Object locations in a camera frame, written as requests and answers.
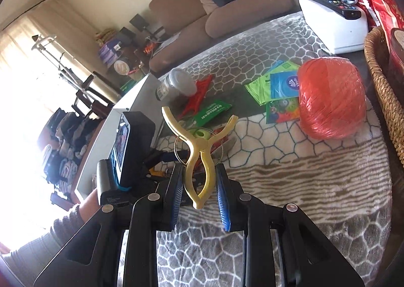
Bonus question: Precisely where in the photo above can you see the pile of clothes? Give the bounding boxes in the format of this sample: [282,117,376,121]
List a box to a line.
[41,109,105,199]

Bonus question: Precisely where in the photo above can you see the colourful cartoon packet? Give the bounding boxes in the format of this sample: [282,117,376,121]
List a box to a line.
[265,98,300,124]

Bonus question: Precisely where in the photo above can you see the beige sofa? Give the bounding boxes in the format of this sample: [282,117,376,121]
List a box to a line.
[148,0,319,74]

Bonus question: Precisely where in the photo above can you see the wicker basket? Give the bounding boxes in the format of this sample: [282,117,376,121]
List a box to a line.
[364,26,404,161]

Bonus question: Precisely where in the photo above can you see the curtain rod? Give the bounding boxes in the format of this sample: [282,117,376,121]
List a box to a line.
[0,0,59,32]

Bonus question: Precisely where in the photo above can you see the blue snack packet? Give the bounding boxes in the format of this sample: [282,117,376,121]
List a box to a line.
[270,69,300,100]

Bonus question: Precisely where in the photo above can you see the green snack packet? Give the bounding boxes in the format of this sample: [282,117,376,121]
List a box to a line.
[245,60,300,106]

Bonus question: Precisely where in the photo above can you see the black remote control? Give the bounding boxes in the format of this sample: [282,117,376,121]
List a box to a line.
[293,0,362,20]

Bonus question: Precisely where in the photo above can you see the person's left forearm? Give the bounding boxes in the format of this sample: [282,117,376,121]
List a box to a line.
[3,191,99,275]

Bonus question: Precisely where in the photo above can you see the green packet with white print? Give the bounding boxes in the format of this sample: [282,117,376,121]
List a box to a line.
[185,99,232,126]

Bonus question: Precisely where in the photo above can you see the white drying rack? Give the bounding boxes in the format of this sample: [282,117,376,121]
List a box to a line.
[31,34,92,86]

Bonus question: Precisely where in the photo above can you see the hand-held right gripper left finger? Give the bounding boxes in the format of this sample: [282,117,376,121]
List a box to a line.
[33,162,185,287]

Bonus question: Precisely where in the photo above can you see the white curtain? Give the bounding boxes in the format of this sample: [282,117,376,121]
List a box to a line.
[0,0,92,111]

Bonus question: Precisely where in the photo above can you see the jar with grey lid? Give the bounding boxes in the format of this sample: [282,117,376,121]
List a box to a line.
[155,68,198,101]

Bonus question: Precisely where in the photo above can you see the stack of purple boxes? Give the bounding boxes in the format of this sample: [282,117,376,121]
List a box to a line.
[99,41,122,65]

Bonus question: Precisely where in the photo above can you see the white tissue box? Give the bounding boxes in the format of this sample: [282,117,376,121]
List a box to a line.
[298,0,370,54]

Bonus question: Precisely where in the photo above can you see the yellow plastic clothespin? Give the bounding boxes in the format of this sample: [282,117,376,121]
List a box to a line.
[161,106,239,210]

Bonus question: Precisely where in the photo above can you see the red twine ball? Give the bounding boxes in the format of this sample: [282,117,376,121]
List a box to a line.
[297,57,367,140]

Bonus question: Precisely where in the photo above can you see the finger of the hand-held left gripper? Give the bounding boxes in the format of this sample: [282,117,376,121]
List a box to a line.
[147,149,178,164]

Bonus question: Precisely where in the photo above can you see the green bag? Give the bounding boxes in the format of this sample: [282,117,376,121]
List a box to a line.
[120,80,138,93]

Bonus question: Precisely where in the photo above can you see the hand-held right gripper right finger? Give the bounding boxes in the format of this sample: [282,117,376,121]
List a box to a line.
[215,163,367,287]

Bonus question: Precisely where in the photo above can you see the black speaker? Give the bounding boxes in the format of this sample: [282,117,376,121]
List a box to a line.
[129,14,147,30]

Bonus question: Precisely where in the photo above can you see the red plastic clothespin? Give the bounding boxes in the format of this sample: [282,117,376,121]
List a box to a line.
[177,74,215,120]

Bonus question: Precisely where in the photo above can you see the round tin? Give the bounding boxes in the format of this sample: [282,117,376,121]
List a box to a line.
[114,60,131,76]

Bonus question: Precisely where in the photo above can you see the wooden chair with brown cushion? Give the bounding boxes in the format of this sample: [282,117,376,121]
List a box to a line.
[71,74,114,117]

